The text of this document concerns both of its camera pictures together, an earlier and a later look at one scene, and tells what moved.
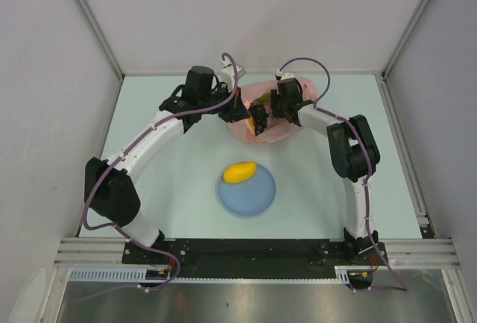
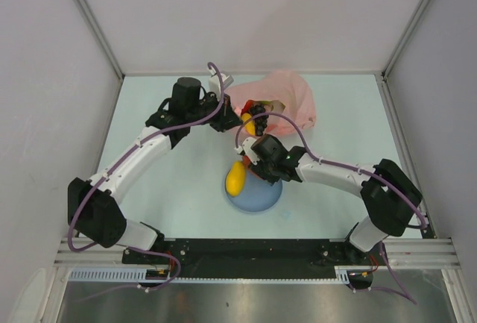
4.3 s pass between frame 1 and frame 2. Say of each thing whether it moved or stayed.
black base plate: stayed
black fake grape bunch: stayed
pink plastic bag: moved
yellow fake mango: moved
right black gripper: moved
